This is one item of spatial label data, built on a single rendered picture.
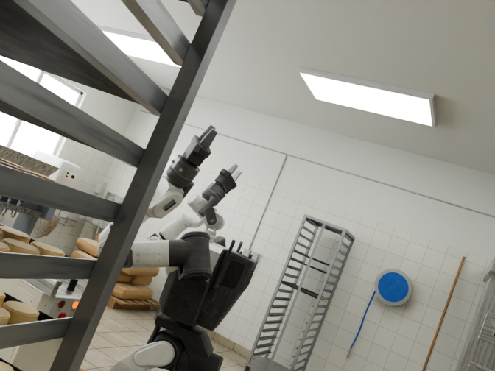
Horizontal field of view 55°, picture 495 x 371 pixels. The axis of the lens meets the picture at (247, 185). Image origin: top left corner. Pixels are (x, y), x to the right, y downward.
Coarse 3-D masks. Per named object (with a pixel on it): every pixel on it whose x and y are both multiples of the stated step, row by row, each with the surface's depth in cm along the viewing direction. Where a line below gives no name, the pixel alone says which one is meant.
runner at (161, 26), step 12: (132, 0) 59; (144, 0) 60; (156, 0) 62; (132, 12) 63; (144, 12) 61; (156, 12) 63; (168, 12) 66; (144, 24) 65; (156, 24) 64; (168, 24) 67; (156, 36) 68; (168, 36) 68; (180, 36) 71; (168, 48) 71; (180, 48) 72; (180, 60) 75
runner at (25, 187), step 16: (0, 176) 48; (16, 176) 50; (32, 176) 52; (0, 192) 49; (16, 192) 51; (32, 192) 53; (48, 192) 56; (64, 192) 58; (80, 192) 61; (64, 208) 60; (80, 208) 63; (96, 208) 66; (112, 208) 70
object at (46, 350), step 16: (0, 288) 204; (16, 288) 200; (32, 288) 197; (64, 288) 215; (32, 304) 194; (0, 352) 195; (16, 352) 191; (32, 352) 198; (48, 352) 206; (32, 368) 201; (48, 368) 209
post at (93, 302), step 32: (224, 0) 75; (192, 64) 74; (192, 96) 75; (160, 128) 73; (160, 160) 72; (128, 192) 72; (128, 224) 71; (96, 288) 70; (96, 320) 71; (64, 352) 69
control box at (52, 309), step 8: (56, 296) 198; (64, 296) 203; (72, 296) 208; (48, 304) 197; (56, 304) 197; (72, 304) 205; (48, 312) 196; (56, 312) 199; (64, 312) 202; (72, 312) 207
